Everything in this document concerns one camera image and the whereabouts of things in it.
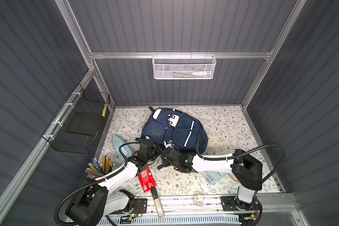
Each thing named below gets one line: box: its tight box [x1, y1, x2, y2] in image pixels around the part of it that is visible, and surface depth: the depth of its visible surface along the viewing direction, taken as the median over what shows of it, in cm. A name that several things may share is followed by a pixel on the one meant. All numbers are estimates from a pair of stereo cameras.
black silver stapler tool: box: [150, 186, 165, 218], surface depth 73 cm
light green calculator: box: [199, 170, 227, 186], surface depth 83 cm
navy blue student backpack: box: [141, 106, 209, 155], surface depth 98 cm
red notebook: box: [137, 165, 157, 193], surface depth 86 cm
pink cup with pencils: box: [85, 155, 116, 180], surface depth 77 cm
